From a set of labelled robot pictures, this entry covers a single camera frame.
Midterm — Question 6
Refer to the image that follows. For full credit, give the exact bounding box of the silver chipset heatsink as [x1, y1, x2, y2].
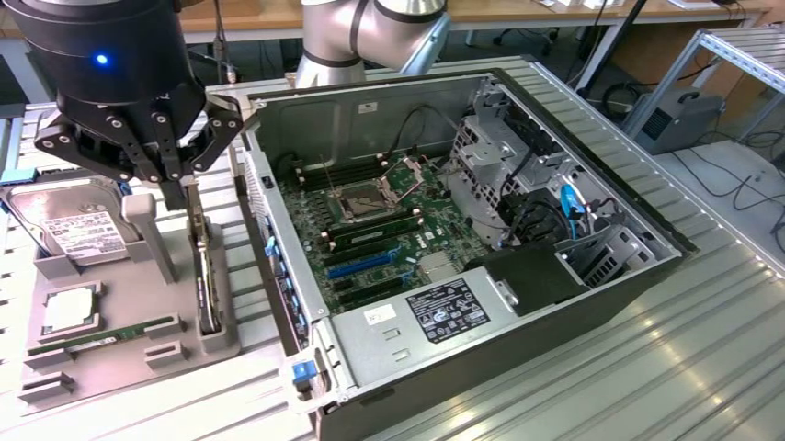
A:
[419, 254, 467, 282]

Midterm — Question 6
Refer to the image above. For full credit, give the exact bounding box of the green graphics card black shroud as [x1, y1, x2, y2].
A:
[184, 181, 225, 334]

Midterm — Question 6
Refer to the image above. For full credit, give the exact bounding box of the blue case latch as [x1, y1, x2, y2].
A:
[288, 360, 320, 386]

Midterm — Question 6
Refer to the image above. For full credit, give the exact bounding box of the black plastic shroud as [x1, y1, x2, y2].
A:
[465, 245, 595, 318]

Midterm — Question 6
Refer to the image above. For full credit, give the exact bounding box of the black long expansion slot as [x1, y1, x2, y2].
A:
[322, 242, 399, 268]
[337, 278, 412, 305]

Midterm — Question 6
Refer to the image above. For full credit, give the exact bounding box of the black wire bundle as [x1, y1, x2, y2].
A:
[495, 181, 567, 247]

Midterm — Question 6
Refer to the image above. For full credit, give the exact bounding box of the grey controller box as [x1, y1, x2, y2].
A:
[627, 85, 731, 156]

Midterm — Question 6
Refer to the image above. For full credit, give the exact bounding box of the open black PC case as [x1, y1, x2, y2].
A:
[218, 66, 702, 441]

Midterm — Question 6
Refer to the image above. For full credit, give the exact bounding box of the thin metal locking lever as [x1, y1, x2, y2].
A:
[318, 153, 340, 197]

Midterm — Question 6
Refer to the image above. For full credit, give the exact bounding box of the CPU socket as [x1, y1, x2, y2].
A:
[330, 181, 401, 226]

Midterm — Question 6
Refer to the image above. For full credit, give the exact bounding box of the silver perforated drive cage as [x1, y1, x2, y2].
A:
[447, 75, 595, 221]

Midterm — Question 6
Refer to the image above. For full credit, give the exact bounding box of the blue expansion slot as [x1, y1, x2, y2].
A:
[326, 255, 404, 281]

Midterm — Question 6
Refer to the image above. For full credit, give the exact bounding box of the black office chair base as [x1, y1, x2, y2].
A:
[464, 26, 561, 57]

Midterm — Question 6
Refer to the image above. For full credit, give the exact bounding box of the green RAM stick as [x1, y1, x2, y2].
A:
[330, 219, 427, 252]
[27, 315, 177, 356]

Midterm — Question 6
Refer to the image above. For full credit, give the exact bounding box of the silver disk bay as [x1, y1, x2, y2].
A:
[555, 223, 657, 289]

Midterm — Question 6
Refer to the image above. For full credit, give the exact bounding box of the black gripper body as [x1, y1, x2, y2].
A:
[7, 0, 208, 126]

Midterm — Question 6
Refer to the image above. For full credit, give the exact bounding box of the aluminium slat table frame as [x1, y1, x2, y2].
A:
[637, 25, 785, 143]

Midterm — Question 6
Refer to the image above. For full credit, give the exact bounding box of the silver CPU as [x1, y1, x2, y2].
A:
[39, 288, 105, 335]

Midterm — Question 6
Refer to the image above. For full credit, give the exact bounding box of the silver socket cover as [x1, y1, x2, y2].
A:
[377, 155, 429, 204]

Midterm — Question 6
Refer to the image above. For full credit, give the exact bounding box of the hard disk in blue carrier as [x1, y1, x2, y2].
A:
[0, 167, 138, 267]

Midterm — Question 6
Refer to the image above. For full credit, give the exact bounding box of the green motherboard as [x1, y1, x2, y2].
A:
[276, 153, 496, 316]

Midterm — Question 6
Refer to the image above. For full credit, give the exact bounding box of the grey parts rack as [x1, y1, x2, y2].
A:
[15, 192, 245, 405]

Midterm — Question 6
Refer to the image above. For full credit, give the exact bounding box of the black slanted pole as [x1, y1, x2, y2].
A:
[576, 0, 651, 97]

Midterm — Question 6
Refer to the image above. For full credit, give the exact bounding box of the blue flat wire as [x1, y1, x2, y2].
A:
[559, 183, 584, 241]

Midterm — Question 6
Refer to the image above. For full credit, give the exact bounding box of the silver power supply unit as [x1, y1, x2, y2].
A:
[325, 268, 523, 390]

